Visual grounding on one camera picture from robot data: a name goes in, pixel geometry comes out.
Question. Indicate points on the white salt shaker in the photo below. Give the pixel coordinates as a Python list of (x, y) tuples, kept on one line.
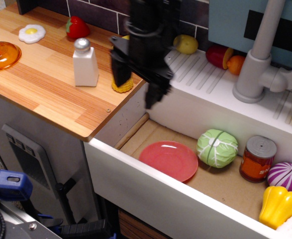
[(86, 71)]

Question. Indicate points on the yellow toy lemon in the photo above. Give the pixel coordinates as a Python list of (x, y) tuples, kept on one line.
[(127, 37)]

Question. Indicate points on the grey toy oven door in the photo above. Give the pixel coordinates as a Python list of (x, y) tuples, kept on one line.
[(32, 158)]

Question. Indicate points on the orange toy fruit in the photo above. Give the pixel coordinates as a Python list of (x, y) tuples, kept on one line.
[(235, 64)]

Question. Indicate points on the grey toy faucet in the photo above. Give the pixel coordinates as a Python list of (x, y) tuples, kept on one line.
[(257, 72)]

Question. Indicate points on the purple toy onion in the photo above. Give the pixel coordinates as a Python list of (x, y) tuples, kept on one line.
[(281, 175)]

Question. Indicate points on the yellow toy bell pepper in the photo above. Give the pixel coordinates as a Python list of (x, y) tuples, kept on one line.
[(276, 206)]

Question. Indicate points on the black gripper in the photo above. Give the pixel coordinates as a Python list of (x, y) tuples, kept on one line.
[(151, 36)]

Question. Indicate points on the pink plastic plate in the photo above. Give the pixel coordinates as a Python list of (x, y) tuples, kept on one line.
[(171, 158)]

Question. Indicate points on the green toy cabbage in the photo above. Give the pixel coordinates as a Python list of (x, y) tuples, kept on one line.
[(217, 148)]

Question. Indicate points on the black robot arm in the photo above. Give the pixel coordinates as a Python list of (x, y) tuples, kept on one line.
[(168, 7)]

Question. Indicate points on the blue clamp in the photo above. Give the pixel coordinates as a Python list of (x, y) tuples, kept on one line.
[(14, 186)]

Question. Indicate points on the orange transparent pot lid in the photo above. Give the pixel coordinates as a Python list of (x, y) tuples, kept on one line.
[(10, 54)]

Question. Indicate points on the toy fried egg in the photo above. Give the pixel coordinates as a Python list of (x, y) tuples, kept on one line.
[(32, 33)]

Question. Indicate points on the yellow toy corn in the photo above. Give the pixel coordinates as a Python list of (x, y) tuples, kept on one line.
[(127, 86)]

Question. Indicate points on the yellow toy potato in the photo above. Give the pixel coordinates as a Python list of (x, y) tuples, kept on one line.
[(185, 44)]

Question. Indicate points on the red toy apple half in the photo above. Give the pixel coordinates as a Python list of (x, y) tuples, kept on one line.
[(218, 55)]

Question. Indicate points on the white toy sink basin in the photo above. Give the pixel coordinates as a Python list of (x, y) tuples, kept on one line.
[(216, 203)]

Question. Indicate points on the red toy strawberry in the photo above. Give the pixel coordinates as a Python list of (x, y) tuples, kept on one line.
[(76, 28)]

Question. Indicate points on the orange toy sauce can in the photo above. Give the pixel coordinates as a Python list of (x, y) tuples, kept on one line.
[(257, 158)]

